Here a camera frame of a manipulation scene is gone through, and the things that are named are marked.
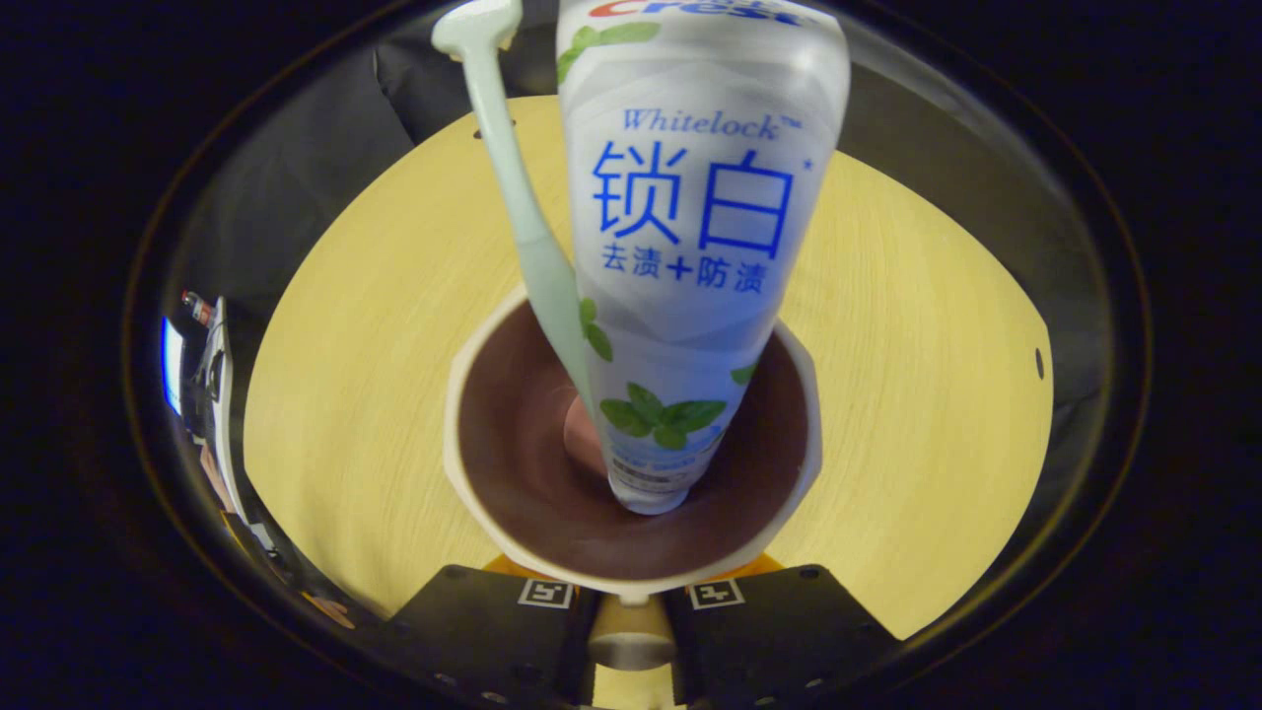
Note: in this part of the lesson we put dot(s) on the white toothpaste tube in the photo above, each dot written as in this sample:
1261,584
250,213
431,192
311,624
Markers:
690,197

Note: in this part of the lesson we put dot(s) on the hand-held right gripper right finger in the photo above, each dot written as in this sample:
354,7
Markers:
769,641

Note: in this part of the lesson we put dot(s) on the computer monitor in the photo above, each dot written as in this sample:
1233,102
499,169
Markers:
173,365

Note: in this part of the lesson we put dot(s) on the small red bottle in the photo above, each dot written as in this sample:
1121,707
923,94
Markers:
197,308

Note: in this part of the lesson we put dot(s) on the pale green toothbrush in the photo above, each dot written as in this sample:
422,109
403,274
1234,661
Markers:
532,237

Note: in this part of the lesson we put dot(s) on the beige cup brown inside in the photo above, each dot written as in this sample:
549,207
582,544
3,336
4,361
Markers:
532,513

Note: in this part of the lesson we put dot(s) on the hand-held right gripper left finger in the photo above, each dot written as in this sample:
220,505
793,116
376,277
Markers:
493,641

